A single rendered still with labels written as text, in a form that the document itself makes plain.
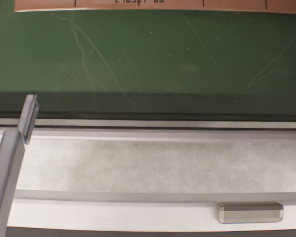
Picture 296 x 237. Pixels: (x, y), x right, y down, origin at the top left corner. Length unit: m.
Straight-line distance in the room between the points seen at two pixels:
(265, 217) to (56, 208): 0.11
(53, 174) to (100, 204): 0.61
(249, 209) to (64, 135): 0.12
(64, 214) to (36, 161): 0.61
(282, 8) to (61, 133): 0.08
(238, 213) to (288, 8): 0.12
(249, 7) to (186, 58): 0.03
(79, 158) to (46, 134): 0.70
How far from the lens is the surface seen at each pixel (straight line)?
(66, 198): 0.26
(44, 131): 0.16
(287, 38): 0.17
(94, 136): 0.16
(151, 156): 0.85
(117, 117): 0.17
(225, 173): 0.86
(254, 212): 0.25
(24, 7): 0.17
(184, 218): 0.26
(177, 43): 0.17
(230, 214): 0.25
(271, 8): 0.17
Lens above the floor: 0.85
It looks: 88 degrees down
